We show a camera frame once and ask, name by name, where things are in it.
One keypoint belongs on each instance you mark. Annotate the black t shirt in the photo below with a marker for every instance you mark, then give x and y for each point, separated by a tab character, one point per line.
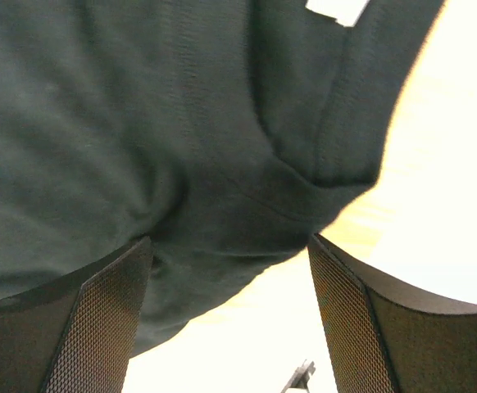
228	132

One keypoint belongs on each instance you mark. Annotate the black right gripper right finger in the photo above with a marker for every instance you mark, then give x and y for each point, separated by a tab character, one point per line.
385	335

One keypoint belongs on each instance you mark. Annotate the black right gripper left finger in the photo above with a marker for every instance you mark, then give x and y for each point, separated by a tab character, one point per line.
76	334

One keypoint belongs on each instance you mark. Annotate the aluminium frame rail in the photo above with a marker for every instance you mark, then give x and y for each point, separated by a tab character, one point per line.
299	381

